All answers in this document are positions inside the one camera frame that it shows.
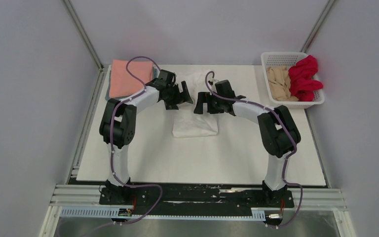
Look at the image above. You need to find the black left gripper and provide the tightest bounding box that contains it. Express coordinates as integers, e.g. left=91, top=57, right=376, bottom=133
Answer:
left=164, top=80, right=192, bottom=110

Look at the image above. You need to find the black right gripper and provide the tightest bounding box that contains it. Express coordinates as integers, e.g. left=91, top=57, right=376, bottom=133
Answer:
left=194, top=92, right=225, bottom=114

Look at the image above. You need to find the white t shirt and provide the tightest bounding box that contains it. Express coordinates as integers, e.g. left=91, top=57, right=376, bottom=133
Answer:
left=172, top=70, right=219, bottom=138

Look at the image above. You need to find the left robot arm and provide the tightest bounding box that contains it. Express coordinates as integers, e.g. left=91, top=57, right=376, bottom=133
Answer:
left=99, top=70, right=193, bottom=204

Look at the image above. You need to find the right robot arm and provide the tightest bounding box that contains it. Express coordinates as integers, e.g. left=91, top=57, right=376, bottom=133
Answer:
left=194, top=80, right=301, bottom=206

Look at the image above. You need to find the folded grey-blue t shirt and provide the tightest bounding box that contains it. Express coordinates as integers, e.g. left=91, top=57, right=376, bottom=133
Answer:
left=105, top=67, right=158, bottom=101

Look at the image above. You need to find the folded pink t shirt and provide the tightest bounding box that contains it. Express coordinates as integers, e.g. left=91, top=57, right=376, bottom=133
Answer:
left=109, top=59, right=153, bottom=98

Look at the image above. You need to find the beige t shirt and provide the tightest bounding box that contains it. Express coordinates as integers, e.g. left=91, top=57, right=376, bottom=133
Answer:
left=266, top=65, right=299, bottom=102

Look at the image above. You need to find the white plastic laundry basket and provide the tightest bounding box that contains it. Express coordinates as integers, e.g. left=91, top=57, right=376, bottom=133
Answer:
left=261, top=51, right=326, bottom=110

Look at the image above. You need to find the red t shirt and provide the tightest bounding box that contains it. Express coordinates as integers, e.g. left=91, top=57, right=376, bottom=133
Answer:
left=288, top=55, right=324, bottom=102

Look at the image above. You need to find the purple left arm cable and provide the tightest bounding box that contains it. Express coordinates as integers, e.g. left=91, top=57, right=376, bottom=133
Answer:
left=110, top=56, right=176, bottom=225

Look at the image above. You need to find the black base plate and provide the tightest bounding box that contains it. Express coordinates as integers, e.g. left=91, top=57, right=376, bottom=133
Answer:
left=99, top=183, right=295, bottom=217

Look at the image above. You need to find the white slotted cable duct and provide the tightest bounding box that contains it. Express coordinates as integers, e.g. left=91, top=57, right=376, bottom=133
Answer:
left=59, top=207, right=266, bottom=222

